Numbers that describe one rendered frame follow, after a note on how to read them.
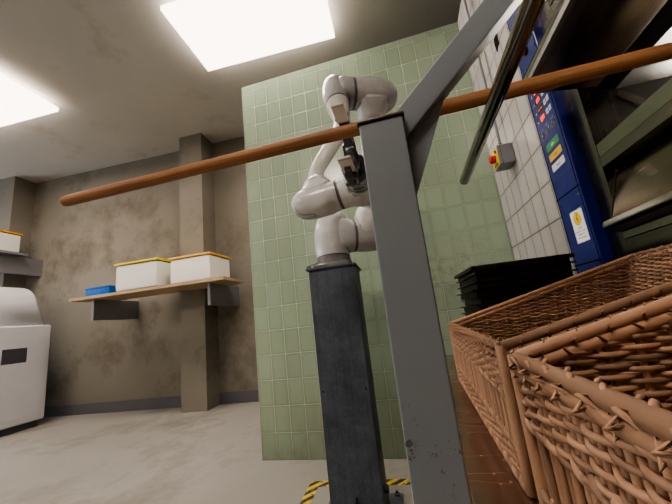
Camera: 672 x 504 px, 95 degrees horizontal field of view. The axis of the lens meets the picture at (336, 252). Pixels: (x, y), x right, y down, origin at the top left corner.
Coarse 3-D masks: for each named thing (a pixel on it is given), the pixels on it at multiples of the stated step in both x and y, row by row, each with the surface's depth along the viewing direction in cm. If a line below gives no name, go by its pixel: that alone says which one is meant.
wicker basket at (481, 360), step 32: (640, 256) 74; (544, 288) 81; (576, 288) 79; (608, 288) 77; (640, 288) 73; (480, 320) 84; (512, 320) 82; (576, 320) 32; (480, 352) 45; (480, 384) 51; (512, 384) 33; (480, 416) 53; (512, 416) 32; (512, 448) 35
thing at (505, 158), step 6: (504, 144) 149; (510, 144) 148; (498, 150) 149; (504, 150) 148; (510, 150) 148; (498, 156) 149; (504, 156) 148; (510, 156) 147; (498, 162) 149; (504, 162) 147; (510, 162) 147; (498, 168) 153; (504, 168) 153; (510, 168) 154
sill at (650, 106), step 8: (664, 88) 64; (656, 96) 67; (664, 96) 65; (648, 104) 69; (656, 104) 67; (664, 104) 65; (632, 112) 74; (640, 112) 71; (648, 112) 69; (624, 120) 77; (632, 120) 74; (640, 120) 72; (616, 128) 80; (624, 128) 77; (632, 128) 74; (608, 136) 83; (616, 136) 80; (624, 136) 77; (600, 144) 87; (608, 144) 83; (600, 152) 87
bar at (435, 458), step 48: (528, 0) 40; (480, 48) 29; (432, 96) 28; (384, 144) 27; (480, 144) 74; (384, 192) 27; (384, 240) 26; (384, 288) 25; (432, 288) 24; (432, 336) 24; (432, 384) 23; (432, 432) 22; (432, 480) 22
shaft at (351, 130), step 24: (648, 48) 57; (552, 72) 61; (576, 72) 59; (600, 72) 59; (456, 96) 64; (480, 96) 63; (288, 144) 71; (312, 144) 71; (192, 168) 76; (216, 168) 76; (96, 192) 82; (120, 192) 82
